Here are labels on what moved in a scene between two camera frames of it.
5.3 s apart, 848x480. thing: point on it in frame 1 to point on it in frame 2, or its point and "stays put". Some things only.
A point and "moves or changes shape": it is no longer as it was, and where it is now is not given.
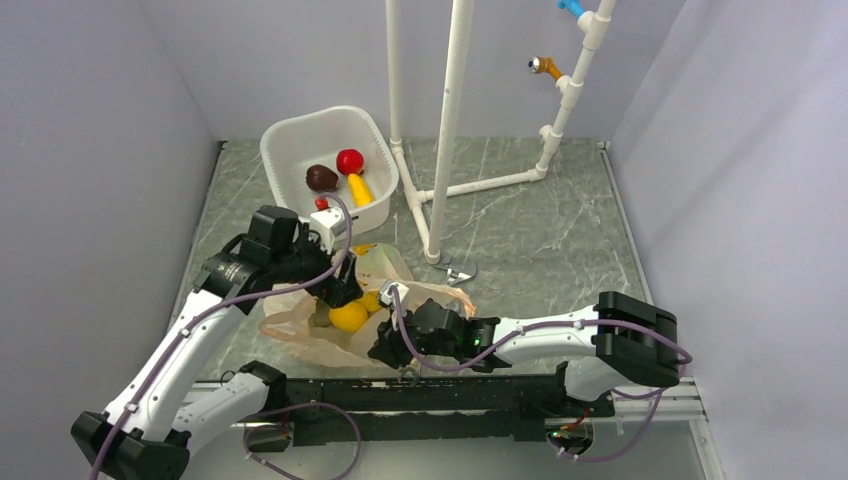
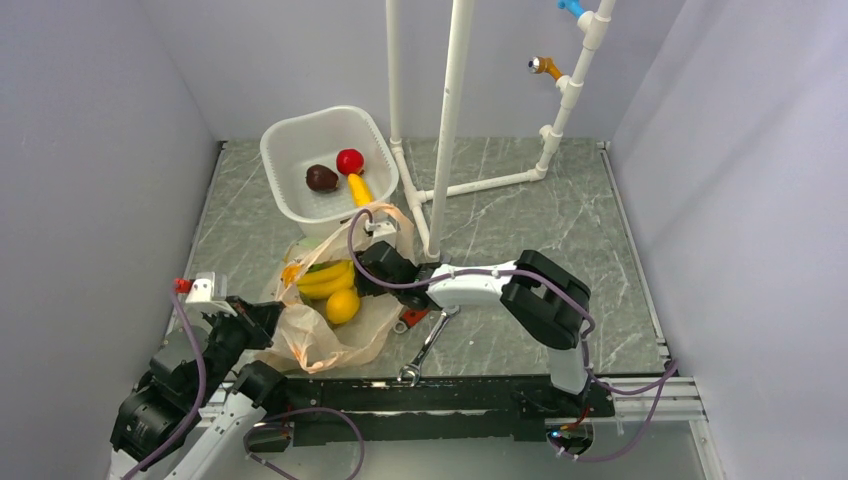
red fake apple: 349,161 stays put
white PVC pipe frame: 430,205 stays put
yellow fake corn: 362,193 stays put
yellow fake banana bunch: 371,300 moves or changes shape
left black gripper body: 309,258 to 232,334
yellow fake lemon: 350,317 moves or changes shape
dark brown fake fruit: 321,179 stays put
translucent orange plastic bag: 380,268 moves or changes shape
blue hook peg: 572,6 stays put
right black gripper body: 421,346 to 368,285
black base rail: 435,411 stays put
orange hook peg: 544,64 stays put
